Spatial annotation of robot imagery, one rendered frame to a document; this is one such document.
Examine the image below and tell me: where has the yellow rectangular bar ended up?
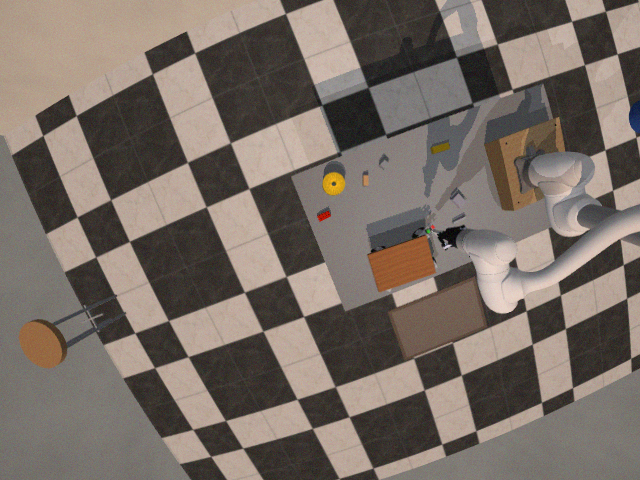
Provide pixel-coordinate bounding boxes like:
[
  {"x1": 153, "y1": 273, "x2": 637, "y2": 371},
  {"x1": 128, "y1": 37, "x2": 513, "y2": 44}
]
[{"x1": 430, "y1": 142, "x2": 450, "y2": 154}]

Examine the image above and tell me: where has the yellow cylinder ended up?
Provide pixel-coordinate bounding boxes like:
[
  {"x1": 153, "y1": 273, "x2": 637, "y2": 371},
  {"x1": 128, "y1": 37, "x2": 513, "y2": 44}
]
[{"x1": 322, "y1": 172, "x2": 345, "y2": 196}]

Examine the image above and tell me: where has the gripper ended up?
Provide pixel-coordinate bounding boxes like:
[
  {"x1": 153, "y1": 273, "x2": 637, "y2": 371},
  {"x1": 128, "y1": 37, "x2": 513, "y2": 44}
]
[{"x1": 433, "y1": 225, "x2": 467, "y2": 250}]

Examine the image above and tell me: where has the wooden dolly with black caster wheels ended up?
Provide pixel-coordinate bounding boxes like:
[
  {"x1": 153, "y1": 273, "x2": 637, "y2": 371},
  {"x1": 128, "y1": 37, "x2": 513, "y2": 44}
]
[{"x1": 367, "y1": 224, "x2": 437, "y2": 292}]

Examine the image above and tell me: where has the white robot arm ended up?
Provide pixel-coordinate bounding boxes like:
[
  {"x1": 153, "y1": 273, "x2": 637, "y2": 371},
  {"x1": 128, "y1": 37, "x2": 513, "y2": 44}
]
[{"x1": 456, "y1": 145, "x2": 640, "y2": 313}]

